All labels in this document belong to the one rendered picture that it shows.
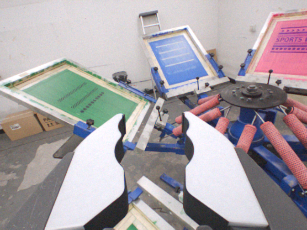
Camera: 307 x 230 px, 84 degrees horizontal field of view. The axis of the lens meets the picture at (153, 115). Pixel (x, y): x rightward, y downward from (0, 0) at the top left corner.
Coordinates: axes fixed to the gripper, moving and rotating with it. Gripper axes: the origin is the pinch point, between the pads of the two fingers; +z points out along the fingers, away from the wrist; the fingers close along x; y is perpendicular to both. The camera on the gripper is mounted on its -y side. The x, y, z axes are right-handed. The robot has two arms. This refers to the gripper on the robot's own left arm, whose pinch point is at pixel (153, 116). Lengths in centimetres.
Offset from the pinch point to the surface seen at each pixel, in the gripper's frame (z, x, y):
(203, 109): 79, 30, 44
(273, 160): 49, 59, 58
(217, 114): 65, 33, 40
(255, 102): 60, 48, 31
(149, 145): 84, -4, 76
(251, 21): 341, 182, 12
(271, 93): 65, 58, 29
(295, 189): 34, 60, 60
